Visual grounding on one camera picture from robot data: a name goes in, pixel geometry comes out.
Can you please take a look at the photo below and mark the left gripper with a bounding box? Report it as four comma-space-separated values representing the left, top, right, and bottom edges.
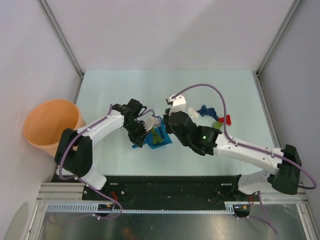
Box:
124, 120, 151, 147

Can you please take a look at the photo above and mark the blue plastic dustpan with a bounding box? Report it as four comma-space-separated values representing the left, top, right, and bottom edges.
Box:
142, 116, 173, 150

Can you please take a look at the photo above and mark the green twisted paper scrap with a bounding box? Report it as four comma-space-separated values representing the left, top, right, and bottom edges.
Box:
150, 128, 163, 145

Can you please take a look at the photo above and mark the small white paper scrap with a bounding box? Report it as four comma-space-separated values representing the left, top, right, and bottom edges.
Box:
187, 107, 200, 119

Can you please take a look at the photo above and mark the dark blue twisted paper scrap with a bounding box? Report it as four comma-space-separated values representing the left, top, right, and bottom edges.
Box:
196, 105, 219, 121

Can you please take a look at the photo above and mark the blue hand brush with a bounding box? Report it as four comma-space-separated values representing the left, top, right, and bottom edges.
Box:
157, 115, 167, 140

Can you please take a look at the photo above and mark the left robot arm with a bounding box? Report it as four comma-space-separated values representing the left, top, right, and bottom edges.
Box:
54, 98, 148, 200

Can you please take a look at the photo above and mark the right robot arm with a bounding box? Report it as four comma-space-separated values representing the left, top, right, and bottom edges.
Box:
163, 111, 302, 201

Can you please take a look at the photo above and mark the green paper scrap right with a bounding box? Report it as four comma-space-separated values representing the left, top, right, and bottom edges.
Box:
213, 121, 224, 130

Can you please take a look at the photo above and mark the small red paper scrap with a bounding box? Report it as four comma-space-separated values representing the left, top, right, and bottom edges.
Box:
218, 114, 232, 126

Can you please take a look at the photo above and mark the orange plastic bucket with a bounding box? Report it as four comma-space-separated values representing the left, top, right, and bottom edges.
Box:
22, 99, 85, 157

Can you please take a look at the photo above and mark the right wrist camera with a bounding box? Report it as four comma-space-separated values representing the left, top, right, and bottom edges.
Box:
166, 94, 187, 116

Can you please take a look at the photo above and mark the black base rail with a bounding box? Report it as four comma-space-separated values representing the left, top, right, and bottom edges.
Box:
51, 175, 251, 211

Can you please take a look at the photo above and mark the white cable duct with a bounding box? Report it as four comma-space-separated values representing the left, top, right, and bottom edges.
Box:
44, 201, 251, 215

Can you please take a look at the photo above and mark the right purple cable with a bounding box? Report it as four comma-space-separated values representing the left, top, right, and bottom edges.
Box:
169, 83, 318, 235

